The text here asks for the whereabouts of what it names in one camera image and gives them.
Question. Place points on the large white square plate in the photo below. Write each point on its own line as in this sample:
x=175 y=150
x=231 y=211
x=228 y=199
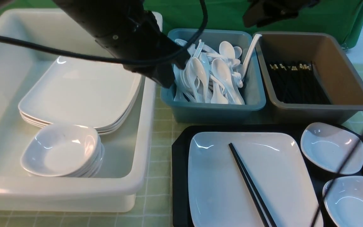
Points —
x=218 y=194

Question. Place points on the black chopstick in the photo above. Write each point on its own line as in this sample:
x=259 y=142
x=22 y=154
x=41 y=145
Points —
x=262 y=209
x=248 y=184

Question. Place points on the white small bowl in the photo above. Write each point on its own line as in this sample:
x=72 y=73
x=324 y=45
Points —
x=344 y=203
x=327 y=146

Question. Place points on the grey black robot arm right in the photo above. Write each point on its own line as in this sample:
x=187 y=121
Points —
x=261 y=13

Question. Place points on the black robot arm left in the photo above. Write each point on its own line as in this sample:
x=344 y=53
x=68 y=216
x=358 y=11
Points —
x=122 y=27

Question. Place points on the teal plastic spoon bin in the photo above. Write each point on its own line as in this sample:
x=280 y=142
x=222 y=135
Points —
x=252 y=92

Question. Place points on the pile of white soup spoons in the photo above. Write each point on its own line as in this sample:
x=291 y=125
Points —
x=214 y=76

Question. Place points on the stack of white square plates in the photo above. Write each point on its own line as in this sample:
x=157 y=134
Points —
x=79 y=92

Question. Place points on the bundle of black chopsticks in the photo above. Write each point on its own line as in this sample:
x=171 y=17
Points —
x=297 y=82

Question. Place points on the stack of white small bowls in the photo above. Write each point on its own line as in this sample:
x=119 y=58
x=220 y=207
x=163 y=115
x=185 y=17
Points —
x=62 y=150

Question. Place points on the large white plastic tub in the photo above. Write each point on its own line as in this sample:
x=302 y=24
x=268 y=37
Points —
x=124 y=166

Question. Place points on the brown plastic chopstick bin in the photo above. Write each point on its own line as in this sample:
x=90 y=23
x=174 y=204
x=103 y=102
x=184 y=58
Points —
x=336 y=73

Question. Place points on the black plastic serving tray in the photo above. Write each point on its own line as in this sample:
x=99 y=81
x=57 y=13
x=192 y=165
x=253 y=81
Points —
x=180 y=151

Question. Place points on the green cloth backdrop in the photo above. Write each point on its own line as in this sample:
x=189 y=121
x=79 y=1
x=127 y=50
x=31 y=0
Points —
x=343 y=19

